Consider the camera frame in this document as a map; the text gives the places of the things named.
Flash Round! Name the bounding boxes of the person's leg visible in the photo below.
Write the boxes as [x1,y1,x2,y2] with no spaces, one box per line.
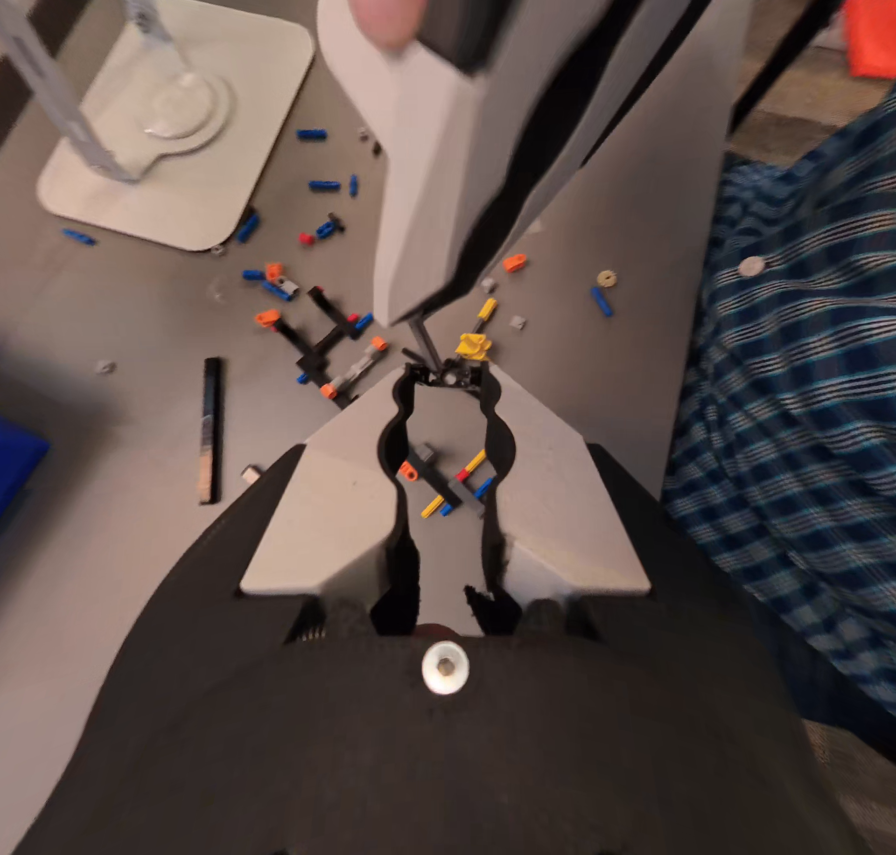
[689,519,896,765]

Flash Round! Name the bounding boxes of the axle with tan gear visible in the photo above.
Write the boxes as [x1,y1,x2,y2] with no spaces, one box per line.
[402,361,487,390]

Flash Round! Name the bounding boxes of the scattered blue lego pins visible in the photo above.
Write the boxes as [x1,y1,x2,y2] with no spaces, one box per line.
[62,127,617,319]

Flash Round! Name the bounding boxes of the black long lego beam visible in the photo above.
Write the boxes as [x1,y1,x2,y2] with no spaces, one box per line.
[198,357,224,505]

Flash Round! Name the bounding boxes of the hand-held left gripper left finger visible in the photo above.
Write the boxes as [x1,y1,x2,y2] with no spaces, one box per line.
[238,365,421,632]

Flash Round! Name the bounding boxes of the grey lego actuator orange ends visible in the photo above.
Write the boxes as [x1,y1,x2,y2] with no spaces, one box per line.
[321,336,390,400]

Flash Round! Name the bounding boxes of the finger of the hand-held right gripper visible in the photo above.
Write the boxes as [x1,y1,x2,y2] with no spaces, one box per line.
[448,0,737,292]
[373,0,618,327]

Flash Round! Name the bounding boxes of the yellow black lego joint assembly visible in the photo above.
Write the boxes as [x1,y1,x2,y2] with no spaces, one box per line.
[454,297,499,364]

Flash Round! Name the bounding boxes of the blue plastic bin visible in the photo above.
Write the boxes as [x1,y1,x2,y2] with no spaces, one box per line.
[0,414,51,527]

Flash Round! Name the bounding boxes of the white book stand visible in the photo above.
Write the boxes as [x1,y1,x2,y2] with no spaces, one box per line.
[0,0,316,253]

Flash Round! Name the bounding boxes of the person's torso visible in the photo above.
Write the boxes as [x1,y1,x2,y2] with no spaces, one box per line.
[661,92,896,716]

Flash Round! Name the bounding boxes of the person's right hand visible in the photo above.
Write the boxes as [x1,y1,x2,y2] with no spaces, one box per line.
[348,0,438,53]

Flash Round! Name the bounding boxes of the black table leg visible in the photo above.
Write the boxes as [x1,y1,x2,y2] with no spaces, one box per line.
[728,0,865,132]

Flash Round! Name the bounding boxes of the black lego frame assembly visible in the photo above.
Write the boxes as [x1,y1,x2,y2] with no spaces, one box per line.
[255,285,494,520]

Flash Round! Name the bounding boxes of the orange floor object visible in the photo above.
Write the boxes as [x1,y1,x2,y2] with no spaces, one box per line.
[842,0,896,79]

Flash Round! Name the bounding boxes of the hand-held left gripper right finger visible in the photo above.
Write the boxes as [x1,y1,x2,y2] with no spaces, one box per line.
[480,362,653,631]

